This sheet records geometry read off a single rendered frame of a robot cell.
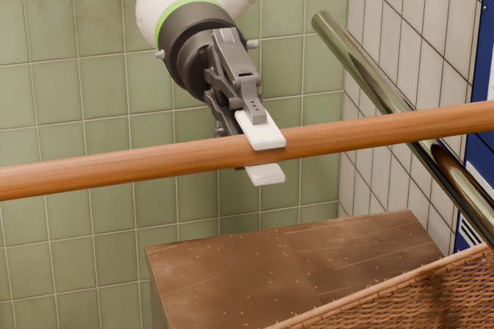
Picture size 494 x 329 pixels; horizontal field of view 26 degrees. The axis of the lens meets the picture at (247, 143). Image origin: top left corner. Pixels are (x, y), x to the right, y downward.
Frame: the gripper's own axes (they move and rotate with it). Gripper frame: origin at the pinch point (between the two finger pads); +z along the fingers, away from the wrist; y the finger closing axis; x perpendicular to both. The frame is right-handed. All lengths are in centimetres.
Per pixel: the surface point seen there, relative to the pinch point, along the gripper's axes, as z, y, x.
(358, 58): -20.7, 2.3, -17.8
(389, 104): -9.4, 2.6, -17.1
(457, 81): -67, 32, -55
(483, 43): -54, 18, -52
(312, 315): -27, 44, -16
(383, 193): -95, 72, -56
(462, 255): -27, 38, -38
